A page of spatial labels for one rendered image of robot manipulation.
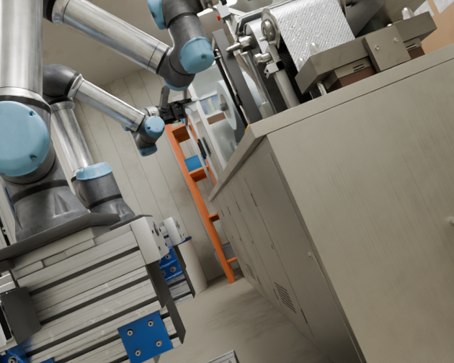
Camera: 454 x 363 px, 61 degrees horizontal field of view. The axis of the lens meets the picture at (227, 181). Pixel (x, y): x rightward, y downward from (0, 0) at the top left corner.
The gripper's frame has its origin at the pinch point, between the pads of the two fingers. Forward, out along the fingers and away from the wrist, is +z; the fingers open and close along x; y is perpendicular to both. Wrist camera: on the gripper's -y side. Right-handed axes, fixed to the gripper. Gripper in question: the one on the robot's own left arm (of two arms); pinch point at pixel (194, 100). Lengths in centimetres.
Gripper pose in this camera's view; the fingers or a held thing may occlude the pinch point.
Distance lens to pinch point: 177.9
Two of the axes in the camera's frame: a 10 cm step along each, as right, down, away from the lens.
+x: 4.8, -1.3, -8.7
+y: 3.3, 9.4, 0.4
